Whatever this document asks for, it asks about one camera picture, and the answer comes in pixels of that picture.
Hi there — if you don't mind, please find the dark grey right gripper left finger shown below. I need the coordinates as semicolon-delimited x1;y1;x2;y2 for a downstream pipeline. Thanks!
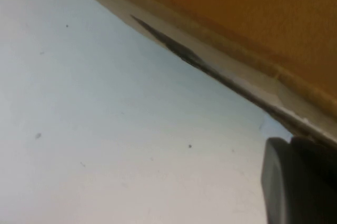
260;137;337;224

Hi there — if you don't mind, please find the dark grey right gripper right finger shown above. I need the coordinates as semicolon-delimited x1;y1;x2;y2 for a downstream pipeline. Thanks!
289;136;337;182

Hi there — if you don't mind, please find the brown cardboard shoe box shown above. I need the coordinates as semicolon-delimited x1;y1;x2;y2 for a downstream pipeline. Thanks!
61;0;337;146

